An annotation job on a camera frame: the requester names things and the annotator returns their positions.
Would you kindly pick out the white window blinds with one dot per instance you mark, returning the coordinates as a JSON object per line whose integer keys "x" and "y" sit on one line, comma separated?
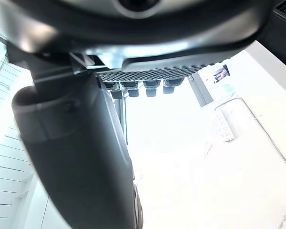
{"x": 7, "y": 143}

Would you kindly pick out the black cabinet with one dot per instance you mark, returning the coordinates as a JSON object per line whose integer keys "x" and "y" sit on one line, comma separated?
{"x": 282, "y": 28}

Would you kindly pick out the small picture card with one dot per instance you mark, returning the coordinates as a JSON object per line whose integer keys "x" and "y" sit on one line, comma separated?
{"x": 221, "y": 74}

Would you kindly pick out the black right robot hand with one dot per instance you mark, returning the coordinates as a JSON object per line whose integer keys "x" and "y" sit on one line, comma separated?
{"x": 81, "y": 143}

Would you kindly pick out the white remote control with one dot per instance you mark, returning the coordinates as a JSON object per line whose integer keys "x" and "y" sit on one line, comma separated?
{"x": 223, "y": 126}

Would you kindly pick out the grey table leg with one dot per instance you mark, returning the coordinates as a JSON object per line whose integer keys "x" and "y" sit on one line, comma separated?
{"x": 200, "y": 90}

